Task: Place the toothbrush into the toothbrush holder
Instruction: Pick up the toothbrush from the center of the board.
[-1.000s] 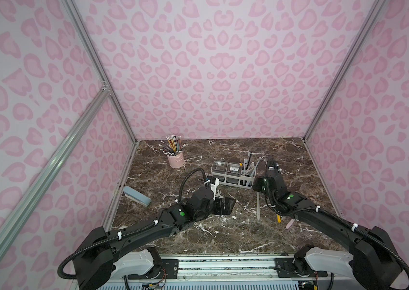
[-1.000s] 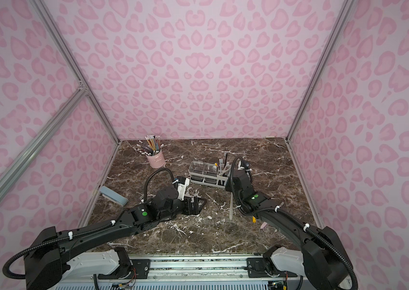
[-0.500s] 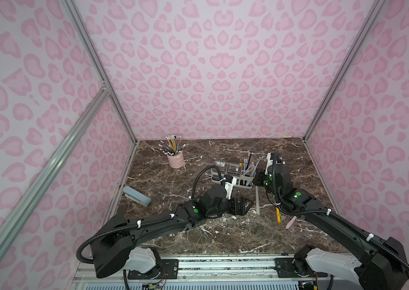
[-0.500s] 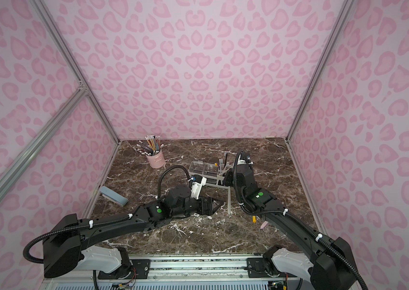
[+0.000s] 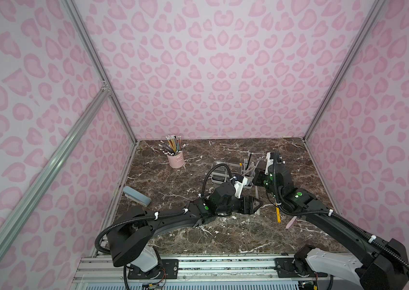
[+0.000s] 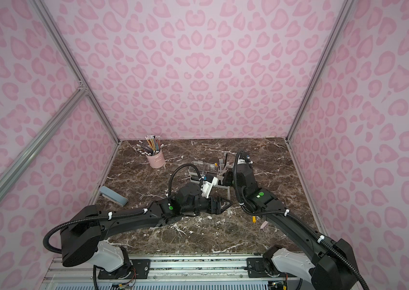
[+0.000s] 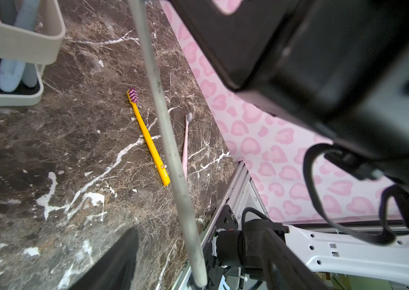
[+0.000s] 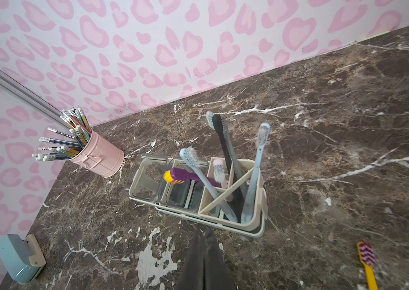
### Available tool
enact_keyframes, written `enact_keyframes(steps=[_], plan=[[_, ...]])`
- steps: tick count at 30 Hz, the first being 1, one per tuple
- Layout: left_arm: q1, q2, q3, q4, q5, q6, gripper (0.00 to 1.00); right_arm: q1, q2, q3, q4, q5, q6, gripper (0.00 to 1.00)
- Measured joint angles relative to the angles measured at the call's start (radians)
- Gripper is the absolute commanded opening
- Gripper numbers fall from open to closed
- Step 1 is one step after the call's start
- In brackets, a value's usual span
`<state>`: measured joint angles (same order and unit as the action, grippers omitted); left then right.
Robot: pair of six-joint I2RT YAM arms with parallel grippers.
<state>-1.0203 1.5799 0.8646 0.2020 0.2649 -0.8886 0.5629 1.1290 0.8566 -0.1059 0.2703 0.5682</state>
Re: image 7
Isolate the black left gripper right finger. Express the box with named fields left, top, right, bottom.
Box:
left=260, top=229, right=329, bottom=290

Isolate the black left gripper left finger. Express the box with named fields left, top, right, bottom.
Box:
left=70, top=228, right=139, bottom=290

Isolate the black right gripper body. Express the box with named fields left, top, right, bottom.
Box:
left=172, top=1, right=409, bottom=160

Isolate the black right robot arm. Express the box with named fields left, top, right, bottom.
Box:
left=171, top=1, right=409, bottom=223

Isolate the yellow toothbrush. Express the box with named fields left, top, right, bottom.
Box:
left=127, top=88, right=171, bottom=186

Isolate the cream toothbrush holder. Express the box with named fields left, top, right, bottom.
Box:
left=0, top=1, right=65, bottom=106

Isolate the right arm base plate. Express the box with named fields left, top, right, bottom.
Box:
left=203, top=205, right=290, bottom=290

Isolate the aluminium front rail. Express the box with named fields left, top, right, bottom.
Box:
left=171, top=161, right=270, bottom=290

